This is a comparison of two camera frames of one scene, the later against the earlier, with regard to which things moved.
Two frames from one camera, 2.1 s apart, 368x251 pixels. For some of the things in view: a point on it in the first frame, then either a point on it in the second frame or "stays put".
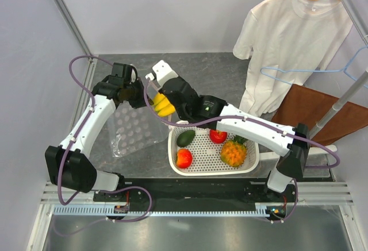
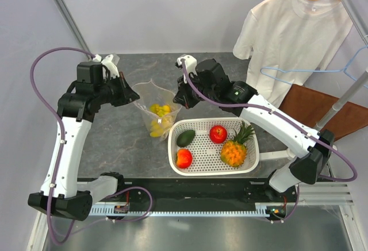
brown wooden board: x=302 y=104 stays put
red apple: x=217 y=136 stays put
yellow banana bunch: x=161 y=105 -> x=159 y=123
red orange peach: x=184 y=158 stays put
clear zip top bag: x=131 y=130 -> x=158 y=108
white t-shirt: x=285 y=39 stays put
